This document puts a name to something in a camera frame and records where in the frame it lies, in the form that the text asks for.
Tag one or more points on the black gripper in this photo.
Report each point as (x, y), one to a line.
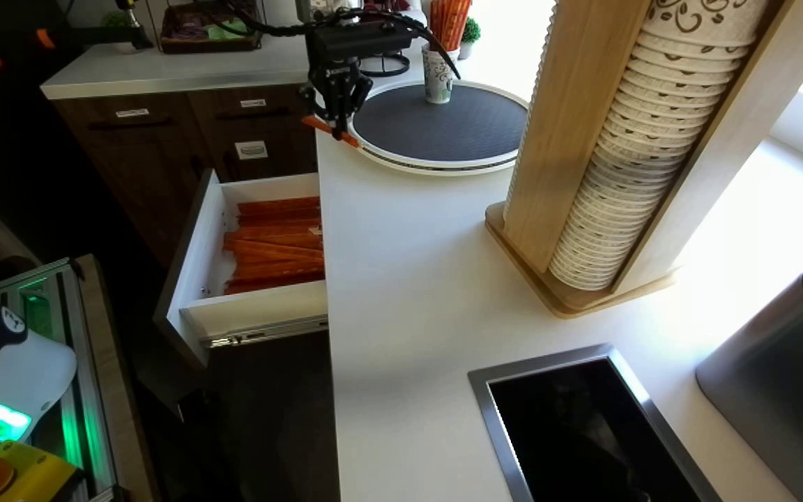
(337, 85)

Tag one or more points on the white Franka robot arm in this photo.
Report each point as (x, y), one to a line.
(280, 12)

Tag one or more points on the white drawer label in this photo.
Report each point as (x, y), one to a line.
(252, 148)

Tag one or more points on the round white tray grey mat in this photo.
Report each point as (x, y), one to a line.
(446, 127)

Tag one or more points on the brown tray with green items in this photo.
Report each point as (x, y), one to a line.
(209, 30)

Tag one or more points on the dark brown drawer cabinet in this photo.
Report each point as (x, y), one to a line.
(140, 158)

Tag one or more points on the white drawer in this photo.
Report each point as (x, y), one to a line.
(252, 310)

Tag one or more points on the patterned paper cup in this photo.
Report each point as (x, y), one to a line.
(437, 85)

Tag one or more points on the orange packets bundle in cup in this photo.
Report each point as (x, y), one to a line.
(446, 19)

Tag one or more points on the pile of orange chopstick packets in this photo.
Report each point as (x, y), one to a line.
(276, 247)

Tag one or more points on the small potted plant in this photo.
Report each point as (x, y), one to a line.
(471, 31)

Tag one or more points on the dark bottle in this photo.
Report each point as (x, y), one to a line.
(135, 24)

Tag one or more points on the wooden cup dispenser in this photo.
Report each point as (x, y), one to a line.
(568, 92)

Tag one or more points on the stack of paper cups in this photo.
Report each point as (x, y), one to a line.
(634, 140)

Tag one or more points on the dark brown cabinet door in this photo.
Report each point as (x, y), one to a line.
(271, 419)

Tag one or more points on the metal and glass rack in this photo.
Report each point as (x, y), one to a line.
(94, 371)

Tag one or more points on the steel framed black bin opening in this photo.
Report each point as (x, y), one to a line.
(578, 436)

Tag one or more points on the white device with green light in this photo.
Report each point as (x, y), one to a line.
(19, 371)

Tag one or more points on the yellow box orange button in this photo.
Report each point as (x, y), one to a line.
(39, 470)

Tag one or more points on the grey drying mat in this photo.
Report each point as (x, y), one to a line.
(793, 391)

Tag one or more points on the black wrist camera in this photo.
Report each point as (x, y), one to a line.
(361, 39)

